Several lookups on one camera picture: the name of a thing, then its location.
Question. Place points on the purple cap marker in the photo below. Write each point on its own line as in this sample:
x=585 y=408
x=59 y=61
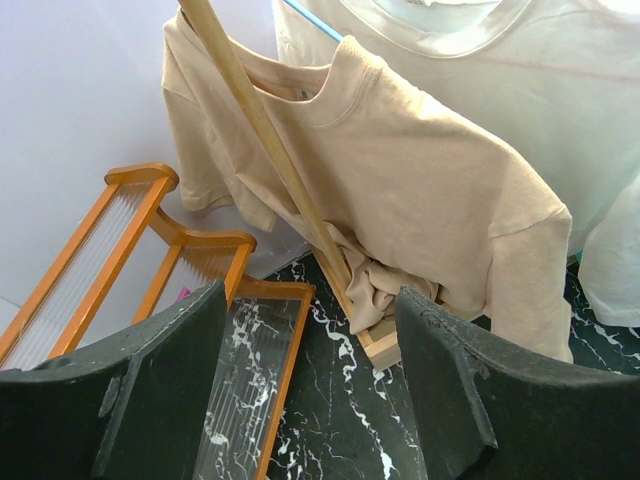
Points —
x=183 y=293

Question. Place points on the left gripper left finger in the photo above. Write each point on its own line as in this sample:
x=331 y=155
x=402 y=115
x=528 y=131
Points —
x=129 y=406

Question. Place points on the orange wooden shelf rack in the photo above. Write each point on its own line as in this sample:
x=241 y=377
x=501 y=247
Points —
x=128 y=261

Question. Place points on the white printed t shirt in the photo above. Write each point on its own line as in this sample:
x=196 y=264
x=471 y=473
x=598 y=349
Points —
x=557 y=80

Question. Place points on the wooden clothes rack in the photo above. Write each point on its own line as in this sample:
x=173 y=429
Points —
x=280 y=175

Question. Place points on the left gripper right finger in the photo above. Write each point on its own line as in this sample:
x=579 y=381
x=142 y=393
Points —
x=486 y=408

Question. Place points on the blue hanger under beige shirt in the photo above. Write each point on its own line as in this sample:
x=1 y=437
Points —
x=314 y=20

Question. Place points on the beige t shirt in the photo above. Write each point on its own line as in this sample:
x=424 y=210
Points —
x=412 y=192

